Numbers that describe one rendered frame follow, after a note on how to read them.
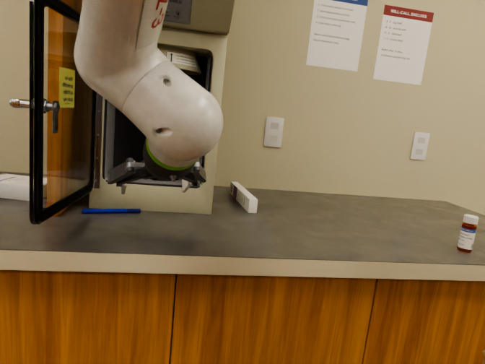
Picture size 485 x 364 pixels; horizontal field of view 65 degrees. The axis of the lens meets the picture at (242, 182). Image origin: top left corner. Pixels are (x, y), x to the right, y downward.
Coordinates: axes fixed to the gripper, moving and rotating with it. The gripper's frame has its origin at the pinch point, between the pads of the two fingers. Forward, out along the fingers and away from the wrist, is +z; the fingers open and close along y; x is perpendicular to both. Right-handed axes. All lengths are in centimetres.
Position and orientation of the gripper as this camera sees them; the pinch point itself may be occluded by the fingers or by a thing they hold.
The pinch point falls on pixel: (154, 185)
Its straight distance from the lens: 88.0
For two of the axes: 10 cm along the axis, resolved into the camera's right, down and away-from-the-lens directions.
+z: -3.3, 2.7, 9.0
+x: 1.1, 9.6, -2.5
